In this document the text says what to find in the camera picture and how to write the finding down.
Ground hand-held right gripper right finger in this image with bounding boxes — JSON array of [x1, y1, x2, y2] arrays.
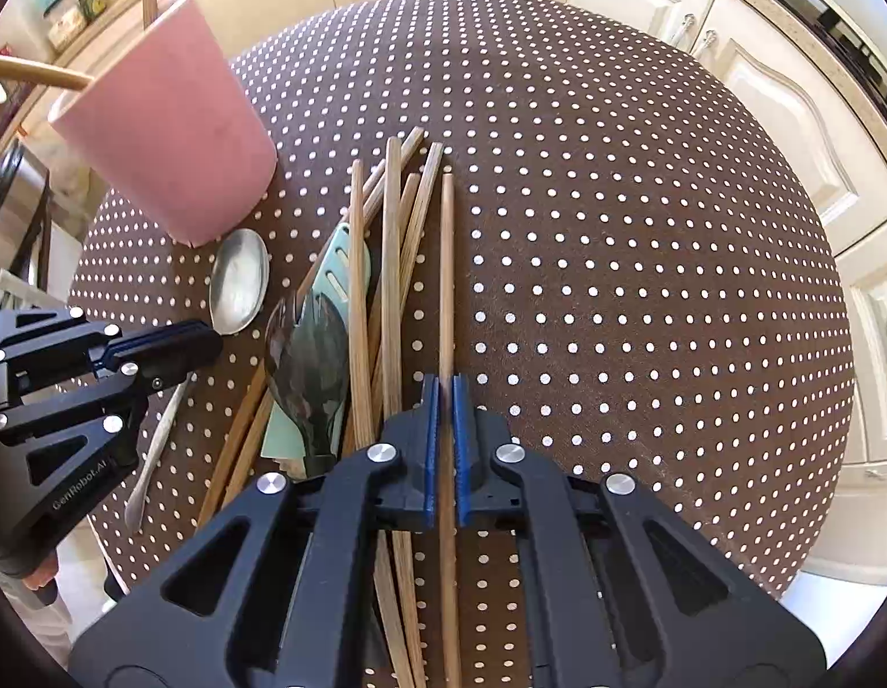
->
[[452, 373, 827, 688]]

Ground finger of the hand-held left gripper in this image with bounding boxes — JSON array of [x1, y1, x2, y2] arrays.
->
[[0, 364, 195, 554], [0, 307, 224, 386]]

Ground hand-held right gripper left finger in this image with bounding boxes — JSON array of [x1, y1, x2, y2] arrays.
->
[[69, 373, 440, 688]]

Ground silver metal spoon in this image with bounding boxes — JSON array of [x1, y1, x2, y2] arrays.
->
[[124, 228, 271, 531]]

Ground dark metal spork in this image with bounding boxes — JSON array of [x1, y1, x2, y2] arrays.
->
[[264, 291, 353, 478]]

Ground pile of wooden chopsticks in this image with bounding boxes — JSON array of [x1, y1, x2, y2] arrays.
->
[[196, 125, 444, 688]]

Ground pink cup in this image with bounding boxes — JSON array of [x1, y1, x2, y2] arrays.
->
[[48, 0, 279, 248]]

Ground clear storage jar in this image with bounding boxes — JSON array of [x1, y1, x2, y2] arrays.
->
[[48, 6, 87, 53]]

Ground cream kitchen base cabinets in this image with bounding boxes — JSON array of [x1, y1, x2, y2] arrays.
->
[[56, 0, 887, 589]]

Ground black cooktop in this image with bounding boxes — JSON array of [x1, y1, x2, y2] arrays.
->
[[712, 0, 887, 119]]

